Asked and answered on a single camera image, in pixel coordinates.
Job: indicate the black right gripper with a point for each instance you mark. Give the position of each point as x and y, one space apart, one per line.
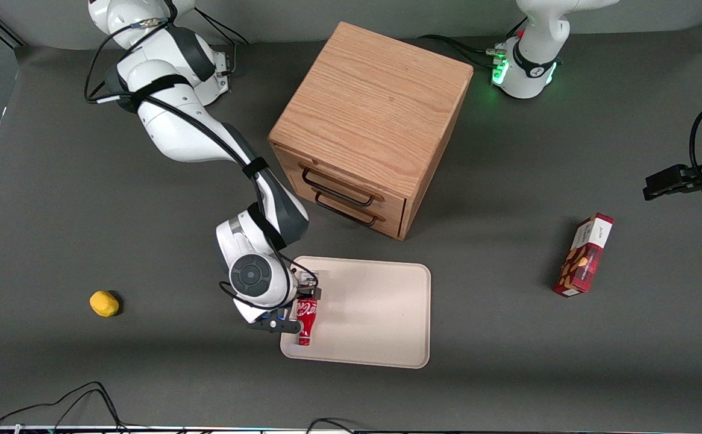
300 285

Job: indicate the red coke bottle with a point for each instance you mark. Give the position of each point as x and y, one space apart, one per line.
306 319

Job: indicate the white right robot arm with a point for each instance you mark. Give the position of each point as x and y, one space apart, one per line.
176 132

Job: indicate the beige plastic tray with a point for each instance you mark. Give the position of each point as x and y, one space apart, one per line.
369 313

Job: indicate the wooden drawer front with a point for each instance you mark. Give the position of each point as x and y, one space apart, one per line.
338 175
387 218

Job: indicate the red plaid cookie box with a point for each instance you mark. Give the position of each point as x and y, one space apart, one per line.
586 256

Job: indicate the yellow lemon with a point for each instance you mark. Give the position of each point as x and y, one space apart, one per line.
104 303

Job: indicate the wooden drawer cabinet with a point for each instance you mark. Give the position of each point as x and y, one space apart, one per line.
375 102

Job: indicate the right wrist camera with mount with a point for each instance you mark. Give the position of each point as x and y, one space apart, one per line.
275 326

